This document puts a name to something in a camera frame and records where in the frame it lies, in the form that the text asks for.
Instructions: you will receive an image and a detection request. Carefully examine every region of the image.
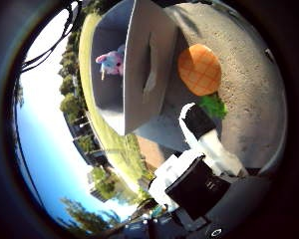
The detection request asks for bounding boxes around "orange pineapple plush toy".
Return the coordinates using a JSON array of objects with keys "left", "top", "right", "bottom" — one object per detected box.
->
[{"left": 176, "top": 43, "right": 228, "bottom": 120}]

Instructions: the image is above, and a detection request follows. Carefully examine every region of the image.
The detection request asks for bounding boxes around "grey cardboard box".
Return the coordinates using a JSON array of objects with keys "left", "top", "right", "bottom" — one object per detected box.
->
[{"left": 89, "top": 0, "right": 180, "bottom": 136}]

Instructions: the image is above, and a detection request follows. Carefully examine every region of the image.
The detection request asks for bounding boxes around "pink and blue unicorn plush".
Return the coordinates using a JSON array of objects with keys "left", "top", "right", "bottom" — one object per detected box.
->
[{"left": 95, "top": 44, "right": 126, "bottom": 81}]

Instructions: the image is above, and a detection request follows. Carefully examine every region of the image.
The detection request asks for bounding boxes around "black cable bundle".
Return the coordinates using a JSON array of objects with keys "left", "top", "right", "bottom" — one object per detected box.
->
[{"left": 19, "top": 0, "right": 81, "bottom": 73}]

